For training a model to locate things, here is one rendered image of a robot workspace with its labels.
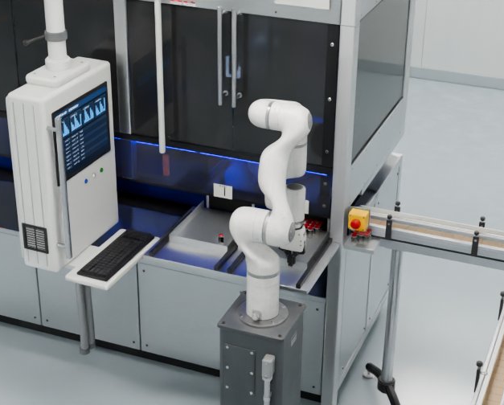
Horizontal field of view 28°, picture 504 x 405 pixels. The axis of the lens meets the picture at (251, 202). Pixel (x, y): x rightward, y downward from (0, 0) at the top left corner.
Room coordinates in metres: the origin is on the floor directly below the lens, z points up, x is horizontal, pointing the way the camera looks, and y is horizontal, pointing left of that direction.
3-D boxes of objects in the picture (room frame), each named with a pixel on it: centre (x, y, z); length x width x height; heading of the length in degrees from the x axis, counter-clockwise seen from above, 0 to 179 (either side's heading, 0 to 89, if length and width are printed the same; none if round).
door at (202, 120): (3.91, 0.30, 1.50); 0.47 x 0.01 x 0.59; 68
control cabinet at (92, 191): (3.76, 0.76, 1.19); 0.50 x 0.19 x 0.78; 157
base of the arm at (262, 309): (3.13, -0.04, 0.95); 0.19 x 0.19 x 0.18
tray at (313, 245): (3.62, -0.16, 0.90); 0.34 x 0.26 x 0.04; 159
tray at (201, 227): (3.74, 0.15, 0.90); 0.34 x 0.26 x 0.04; 158
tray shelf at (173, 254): (3.62, 0.02, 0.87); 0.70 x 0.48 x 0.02; 68
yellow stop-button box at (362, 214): (3.64, -0.44, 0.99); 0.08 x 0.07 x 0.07; 158
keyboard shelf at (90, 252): (3.66, 0.61, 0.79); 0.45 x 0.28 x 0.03; 157
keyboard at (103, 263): (3.64, 0.56, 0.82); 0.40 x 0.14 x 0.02; 157
